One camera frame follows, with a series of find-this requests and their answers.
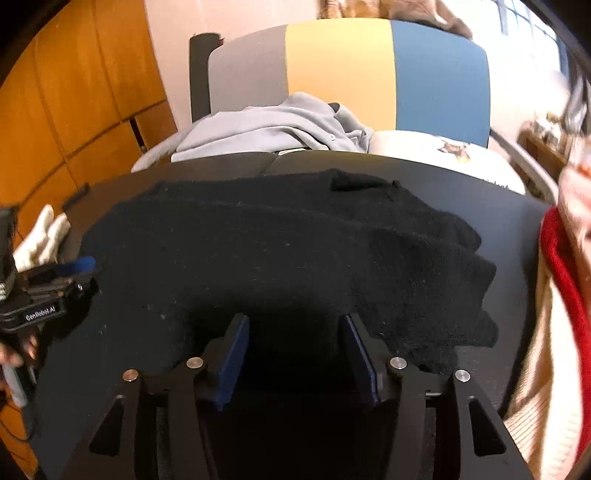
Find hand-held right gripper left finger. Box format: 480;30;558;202
60;313;250;480

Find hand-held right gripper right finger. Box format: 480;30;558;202
342;313;534;480

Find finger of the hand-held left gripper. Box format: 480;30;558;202
16;256;100;301

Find black knitted sweater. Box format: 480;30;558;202
81;168;499;377

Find hanging light clothes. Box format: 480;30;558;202
563;74;591;162

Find person's left hand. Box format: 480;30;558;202
0;333;40;370

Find white knitted cloth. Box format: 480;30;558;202
13;204;72;269

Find cream knitted sweater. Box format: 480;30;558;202
503;258;591;480

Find red ribbed sweater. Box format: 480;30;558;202
539;207;591;324

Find white printed pillow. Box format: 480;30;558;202
367;129;527;195

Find black headboard side panel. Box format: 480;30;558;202
189;31;223;124

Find light grey garment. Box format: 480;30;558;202
131;91;375;172

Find cluttered wooden shelf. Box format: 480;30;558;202
519;129;573;181

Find grey yellow blue headboard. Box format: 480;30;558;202
208;18;491;148

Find group of small containers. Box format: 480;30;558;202
531;111;578;148

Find beige patterned curtain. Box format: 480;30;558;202
318;0;474;40

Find window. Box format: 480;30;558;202
499;0;571;79

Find black table strap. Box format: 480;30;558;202
61;183;92;212

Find grey metal bed rail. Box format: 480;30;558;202
489;128;559;204

